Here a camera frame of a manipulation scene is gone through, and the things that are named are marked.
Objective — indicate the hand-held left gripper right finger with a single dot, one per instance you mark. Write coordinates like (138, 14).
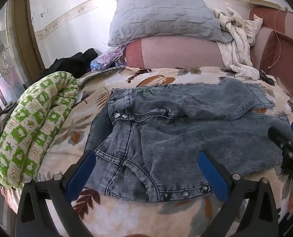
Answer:
(213, 177)

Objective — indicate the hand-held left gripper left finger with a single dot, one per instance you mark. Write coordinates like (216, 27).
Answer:
(81, 176)

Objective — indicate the blue denim pants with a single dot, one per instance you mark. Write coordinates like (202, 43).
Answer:
(161, 140)

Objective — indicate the cream leaf print blanket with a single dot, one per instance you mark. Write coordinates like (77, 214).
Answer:
(136, 218)

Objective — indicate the green and white rolled quilt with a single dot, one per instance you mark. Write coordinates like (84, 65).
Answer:
(38, 118)

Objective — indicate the white floral crumpled cloth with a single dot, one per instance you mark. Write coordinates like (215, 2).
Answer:
(237, 44)

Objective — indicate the black cloth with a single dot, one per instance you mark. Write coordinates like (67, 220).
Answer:
(70, 63)

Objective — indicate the clear purple plastic bag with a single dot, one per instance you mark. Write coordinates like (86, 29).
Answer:
(107, 58)

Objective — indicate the yellow book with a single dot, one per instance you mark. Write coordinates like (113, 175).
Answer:
(262, 3)

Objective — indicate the stained glass door panel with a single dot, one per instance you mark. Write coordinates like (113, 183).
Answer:
(3, 54)

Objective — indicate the grey-blue quilted pillow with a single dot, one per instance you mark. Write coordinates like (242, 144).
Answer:
(161, 17)

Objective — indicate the brown wooden door frame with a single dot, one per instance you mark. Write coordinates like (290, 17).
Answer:
(25, 29)

